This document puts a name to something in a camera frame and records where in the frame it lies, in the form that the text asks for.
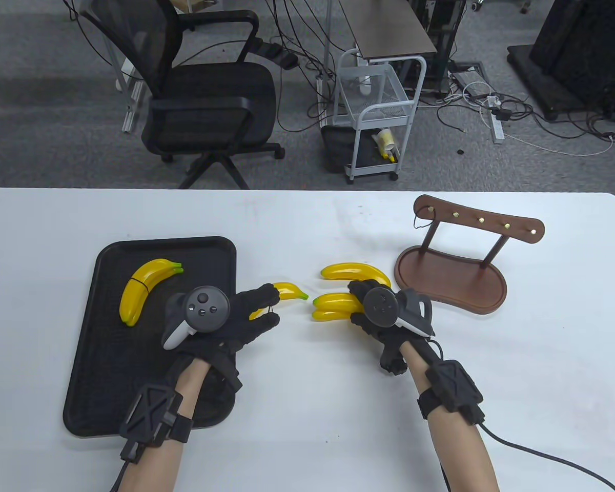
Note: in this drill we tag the small yellow bottle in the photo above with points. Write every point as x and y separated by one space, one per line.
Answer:
390 155

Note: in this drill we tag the person's left hand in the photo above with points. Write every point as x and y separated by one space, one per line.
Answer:
246 328

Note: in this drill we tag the brown side table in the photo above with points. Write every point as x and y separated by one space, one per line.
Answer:
389 28

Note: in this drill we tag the black power adapter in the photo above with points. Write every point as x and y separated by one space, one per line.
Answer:
288 62

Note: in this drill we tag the black right forearm tracker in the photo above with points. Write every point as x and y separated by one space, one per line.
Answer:
451 389

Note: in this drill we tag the cream paper cup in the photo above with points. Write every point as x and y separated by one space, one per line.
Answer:
384 137

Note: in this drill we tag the black plastic tray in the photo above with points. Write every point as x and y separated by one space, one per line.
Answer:
107 359

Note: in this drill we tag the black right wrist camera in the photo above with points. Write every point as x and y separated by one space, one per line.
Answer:
392 361

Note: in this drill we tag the black equipment stand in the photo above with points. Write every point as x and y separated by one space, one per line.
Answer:
579 51

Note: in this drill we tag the brown cardboard box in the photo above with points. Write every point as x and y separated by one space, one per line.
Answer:
195 5

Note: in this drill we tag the person's right forearm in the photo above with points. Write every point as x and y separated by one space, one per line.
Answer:
461 456

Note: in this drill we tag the black left forearm tracker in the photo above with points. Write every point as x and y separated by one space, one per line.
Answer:
151 417

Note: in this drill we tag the white aluminium frame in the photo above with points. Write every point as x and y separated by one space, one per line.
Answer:
129 115

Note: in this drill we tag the brown wooden hook stand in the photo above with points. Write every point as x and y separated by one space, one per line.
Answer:
451 282

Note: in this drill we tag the grey right hand controller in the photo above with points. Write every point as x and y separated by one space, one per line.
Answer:
384 307

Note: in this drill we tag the black desk frame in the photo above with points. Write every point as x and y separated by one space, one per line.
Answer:
441 31

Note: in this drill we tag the grey floor socket box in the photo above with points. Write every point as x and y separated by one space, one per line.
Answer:
466 77

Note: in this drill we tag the person's left forearm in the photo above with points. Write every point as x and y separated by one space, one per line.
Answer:
154 471

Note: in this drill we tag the black mesh office chair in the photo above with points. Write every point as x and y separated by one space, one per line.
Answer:
210 97

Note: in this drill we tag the person's right hand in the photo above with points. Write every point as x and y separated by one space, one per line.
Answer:
384 341

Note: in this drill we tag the yellow plastic banana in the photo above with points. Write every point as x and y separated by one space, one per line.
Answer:
289 290
330 314
148 269
353 270
333 301
138 307

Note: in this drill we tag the grey hand controller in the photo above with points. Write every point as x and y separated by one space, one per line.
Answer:
205 307
384 307

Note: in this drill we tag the white power strip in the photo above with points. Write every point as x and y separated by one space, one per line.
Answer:
497 125
319 97

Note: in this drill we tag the grey left hand controller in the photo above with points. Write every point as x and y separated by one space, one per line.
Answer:
205 307

